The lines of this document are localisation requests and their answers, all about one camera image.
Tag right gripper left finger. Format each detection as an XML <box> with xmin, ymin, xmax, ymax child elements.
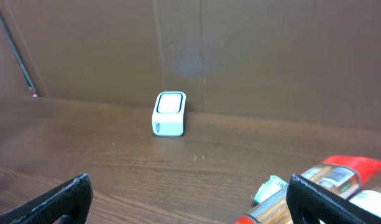
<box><xmin>0</xmin><ymin>173</ymin><xmax>93</xmax><ymax>224</ymax></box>

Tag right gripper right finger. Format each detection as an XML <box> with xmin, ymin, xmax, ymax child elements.
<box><xmin>286</xmin><ymin>174</ymin><xmax>381</xmax><ymax>224</ymax></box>

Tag teal snack packet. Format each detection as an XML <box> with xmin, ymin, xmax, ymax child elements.
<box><xmin>253</xmin><ymin>175</ymin><xmax>288</xmax><ymax>204</ymax></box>

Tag orange spaghetti packet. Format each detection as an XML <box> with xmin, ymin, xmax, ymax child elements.
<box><xmin>235</xmin><ymin>156</ymin><xmax>381</xmax><ymax>224</ymax></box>

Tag white tube gold cap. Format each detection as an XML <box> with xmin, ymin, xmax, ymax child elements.
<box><xmin>349</xmin><ymin>188</ymin><xmax>381</xmax><ymax>218</ymax></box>

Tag white barcode scanner stand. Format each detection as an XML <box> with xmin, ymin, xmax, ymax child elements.
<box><xmin>152</xmin><ymin>91</ymin><xmax>186</xmax><ymax>136</ymax></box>

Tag cardboard back panel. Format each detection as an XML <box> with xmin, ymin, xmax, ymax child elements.
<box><xmin>0</xmin><ymin>0</ymin><xmax>381</xmax><ymax>129</ymax></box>

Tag thin cable in corner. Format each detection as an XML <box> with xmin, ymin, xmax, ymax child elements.
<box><xmin>0</xmin><ymin>0</ymin><xmax>39</xmax><ymax>98</ymax></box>

